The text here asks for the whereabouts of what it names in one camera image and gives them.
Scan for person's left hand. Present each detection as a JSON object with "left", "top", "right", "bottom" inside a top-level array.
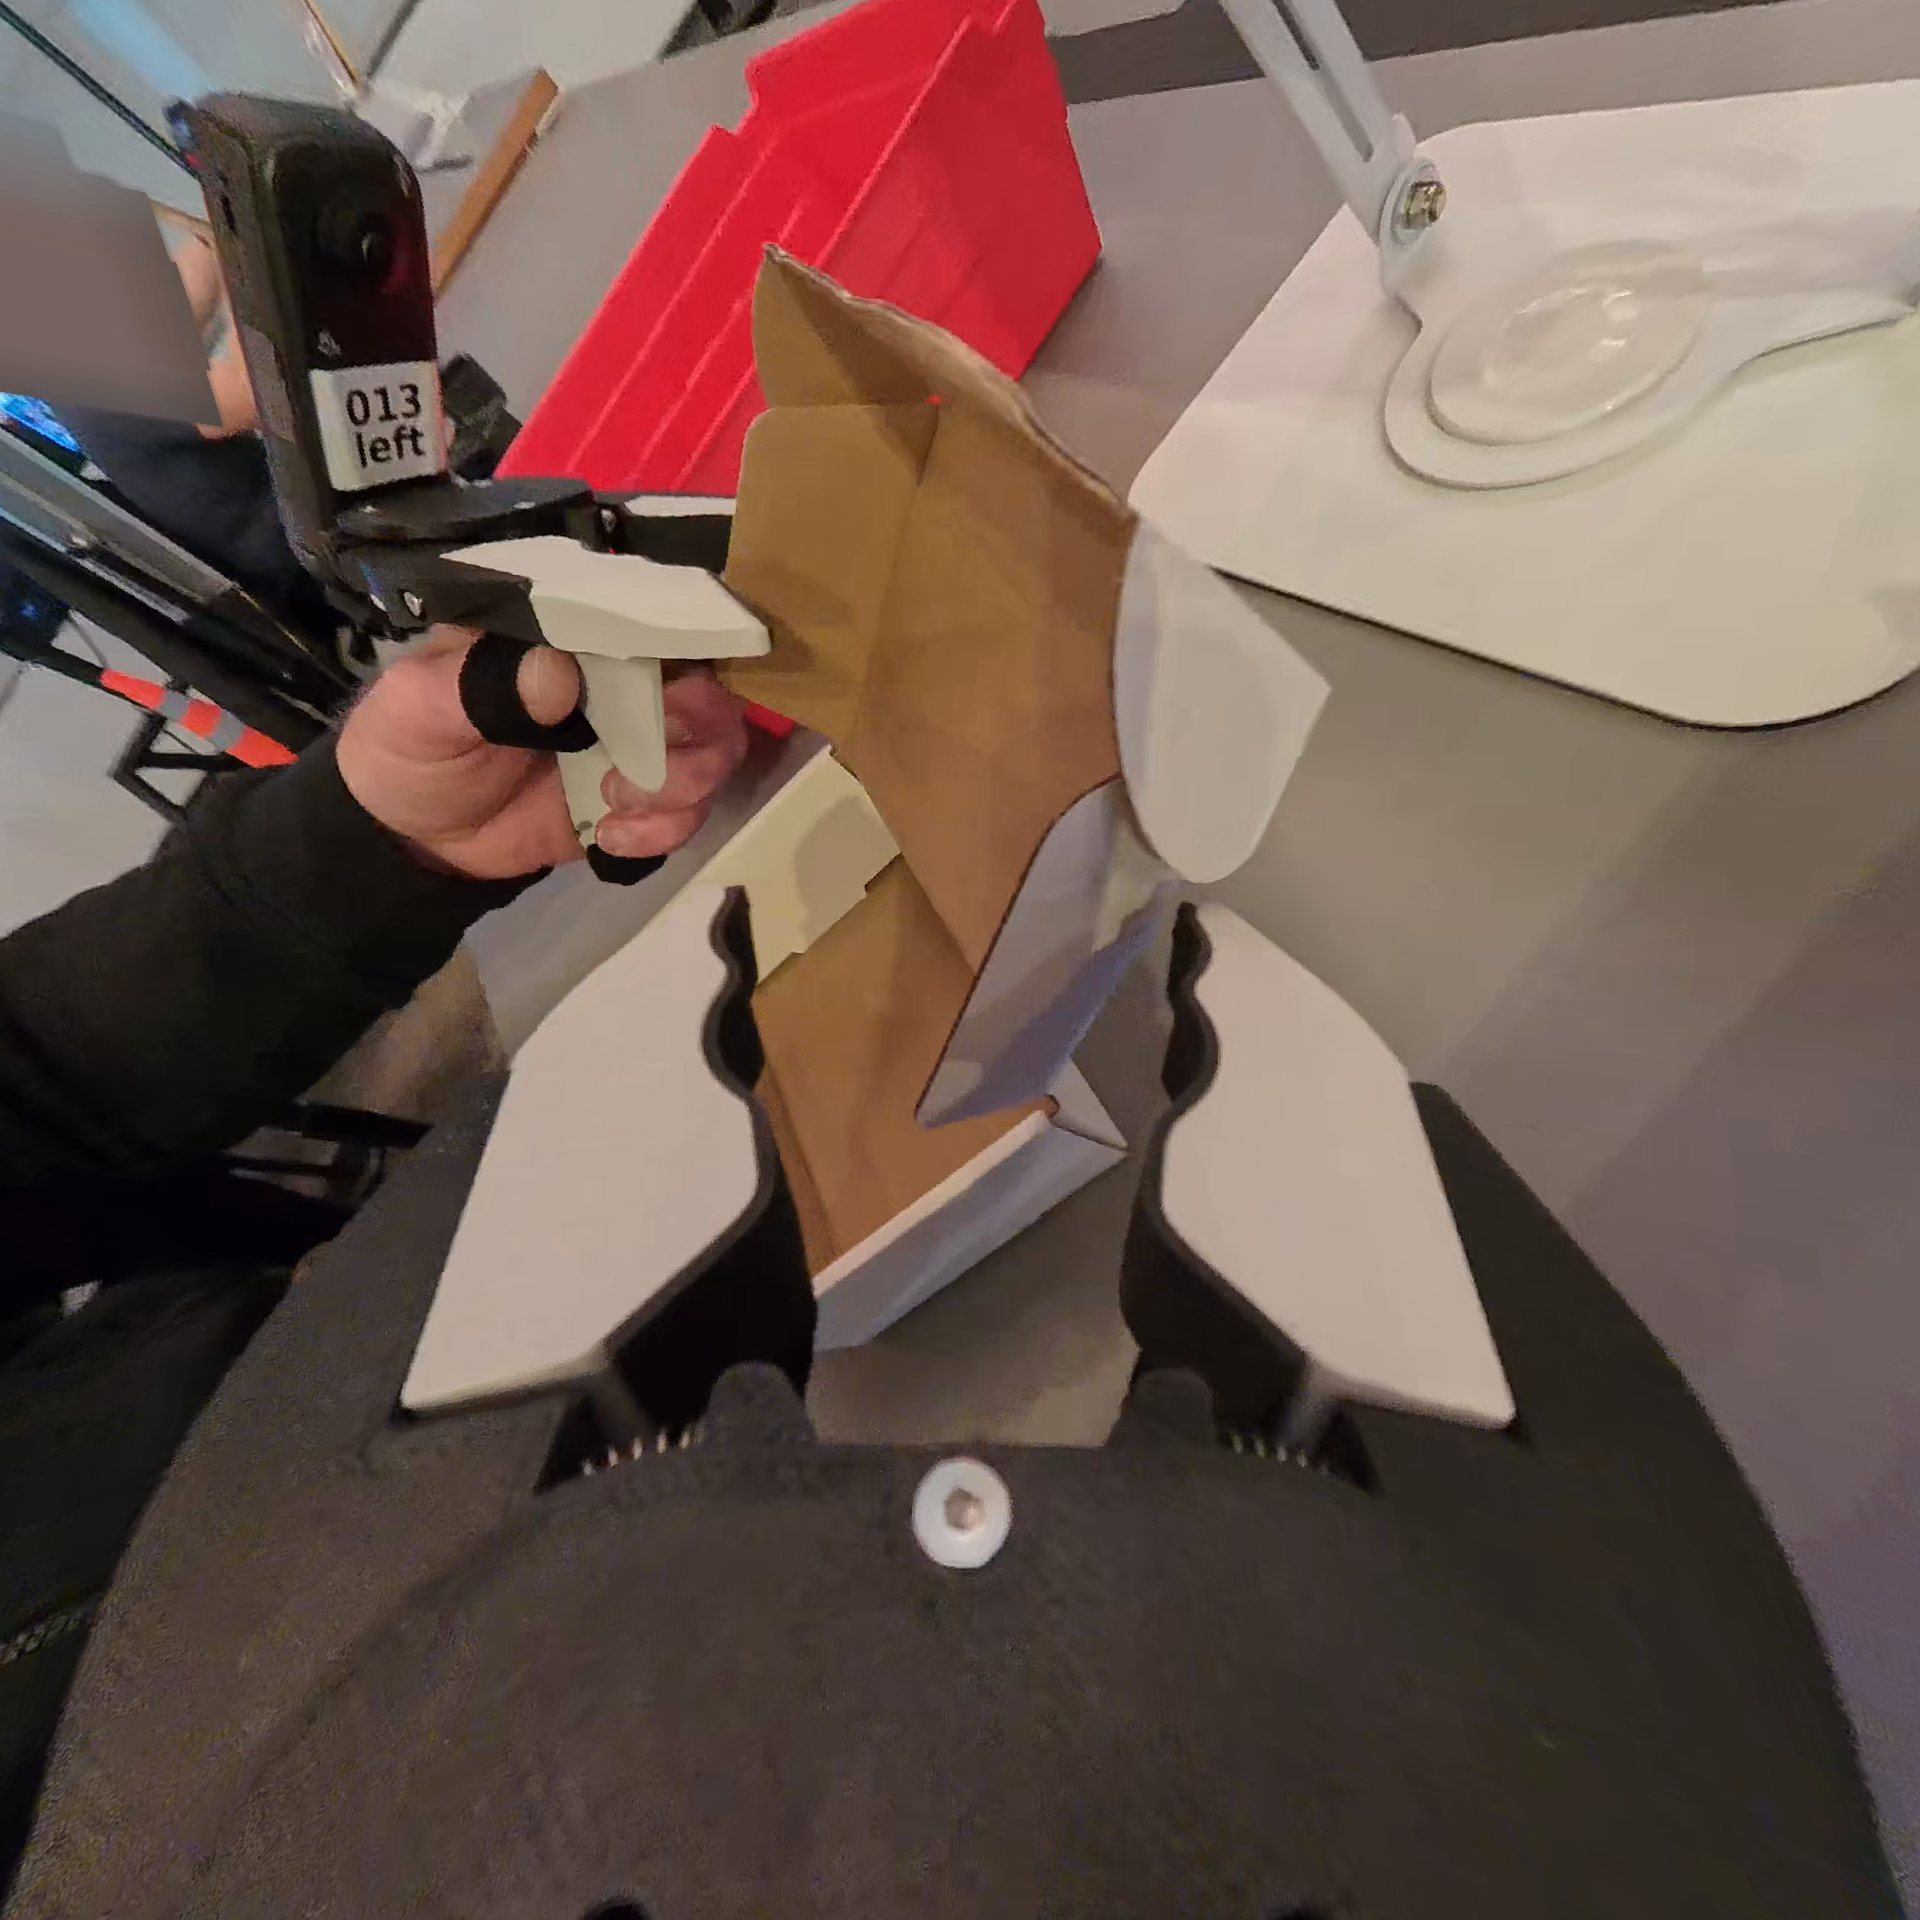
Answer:
[{"left": 335, "top": 642, "right": 752, "bottom": 883}]

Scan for person's dark clothing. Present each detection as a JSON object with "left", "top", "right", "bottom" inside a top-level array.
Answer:
[{"left": 0, "top": 1102, "right": 505, "bottom": 1920}]

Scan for wooden board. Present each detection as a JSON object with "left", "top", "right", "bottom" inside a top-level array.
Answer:
[{"left": 428, "top": 67, "right": 565, "bottom": 298}]

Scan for person's left forearm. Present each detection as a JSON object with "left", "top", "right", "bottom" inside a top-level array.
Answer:
[{"left": 0, "top": 737, "right": 544, "bottom": 1308}]

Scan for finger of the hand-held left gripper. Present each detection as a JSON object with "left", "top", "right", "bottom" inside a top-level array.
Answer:
[
  {"left": 598, "top": 495, "right": 740, "bottom": 573},
  {"left": 440, "top": 535, "right": 774, "bottom": 663}
]

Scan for white cardboard box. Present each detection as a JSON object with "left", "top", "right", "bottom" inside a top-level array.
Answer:
[{"left": 718, "top": 245, "right": 1332, "bottom": 1353}]

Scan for clear suction cup mount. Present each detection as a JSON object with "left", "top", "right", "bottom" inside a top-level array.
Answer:
[{"left": 1381, "top": 237, "right": 1920, "bottom": 492}]

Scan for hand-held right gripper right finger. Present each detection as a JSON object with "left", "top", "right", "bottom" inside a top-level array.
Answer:
[{"left": 1120, "top": 900, "right": 1517, "bottom": 1445}]

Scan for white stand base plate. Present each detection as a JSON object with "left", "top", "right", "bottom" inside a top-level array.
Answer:
[{"left": 1125, "top": 78, "right": 1920, "bottom": 731}]

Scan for black tripod orange stripes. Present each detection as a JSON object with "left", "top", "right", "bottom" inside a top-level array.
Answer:
[{"left": 0, "top": 428, "right": 368, "bottom": 818}]

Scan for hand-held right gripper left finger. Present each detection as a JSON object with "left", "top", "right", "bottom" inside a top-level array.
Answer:
[{"left": 401, "top": 885, "right": 818, "bottom": 1445}]

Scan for red plastic bin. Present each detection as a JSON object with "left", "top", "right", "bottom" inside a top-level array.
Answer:
[{"left": 495, "top": 0, "right": 1106, "bottom": 740}]

